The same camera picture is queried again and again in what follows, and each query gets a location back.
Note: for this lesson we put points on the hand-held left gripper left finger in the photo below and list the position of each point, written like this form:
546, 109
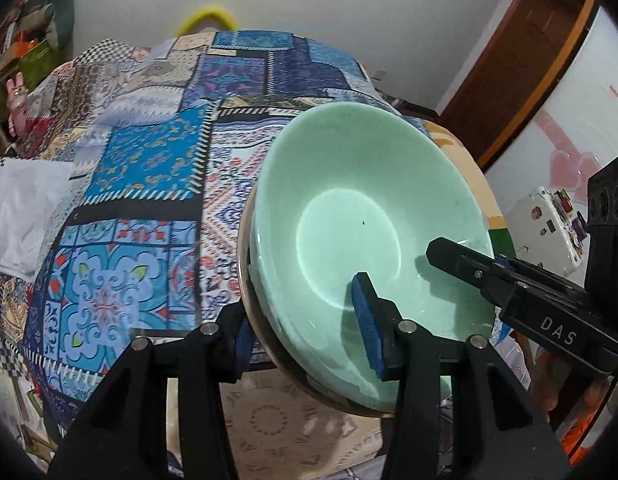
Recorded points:
244, 345

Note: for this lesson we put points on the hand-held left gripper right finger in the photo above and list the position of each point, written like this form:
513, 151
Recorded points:
366, 325

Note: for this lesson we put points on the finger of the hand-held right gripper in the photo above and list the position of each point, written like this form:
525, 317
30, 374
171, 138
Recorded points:
459, 257
501, 260

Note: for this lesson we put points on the green bowl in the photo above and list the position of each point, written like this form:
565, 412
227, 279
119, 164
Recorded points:
349, 200

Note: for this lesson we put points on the person's right hand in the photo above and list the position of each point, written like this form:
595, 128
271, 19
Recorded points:
549, 380

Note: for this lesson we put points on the white stickered suitcase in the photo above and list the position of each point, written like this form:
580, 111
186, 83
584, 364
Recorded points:
534, 230

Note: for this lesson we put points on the beige printed blanket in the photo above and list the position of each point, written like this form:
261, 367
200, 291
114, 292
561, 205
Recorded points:
274, 425

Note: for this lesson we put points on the person's orange clothing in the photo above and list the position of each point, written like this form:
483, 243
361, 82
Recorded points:
579, 435

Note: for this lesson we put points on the white sliding wardrobe door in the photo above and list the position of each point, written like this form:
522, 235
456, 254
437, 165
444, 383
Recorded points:
589, 110

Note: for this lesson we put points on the wooden door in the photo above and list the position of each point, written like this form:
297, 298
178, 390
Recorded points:
519, 70

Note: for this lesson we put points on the blue patchwork blanket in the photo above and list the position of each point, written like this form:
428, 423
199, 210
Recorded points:
139, 160

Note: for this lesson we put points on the yellow foam noodle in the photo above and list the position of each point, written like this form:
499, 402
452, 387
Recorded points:
206, 12

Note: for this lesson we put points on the pink bunny toy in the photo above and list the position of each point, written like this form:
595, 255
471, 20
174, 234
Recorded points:
16, 95

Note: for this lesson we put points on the green cardboard box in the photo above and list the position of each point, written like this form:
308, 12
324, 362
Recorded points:
34, 60

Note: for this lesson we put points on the grey green cushion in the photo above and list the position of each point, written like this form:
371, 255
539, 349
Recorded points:
59, 15

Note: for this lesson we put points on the wall outlet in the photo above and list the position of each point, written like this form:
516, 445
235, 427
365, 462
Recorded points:
378, 76

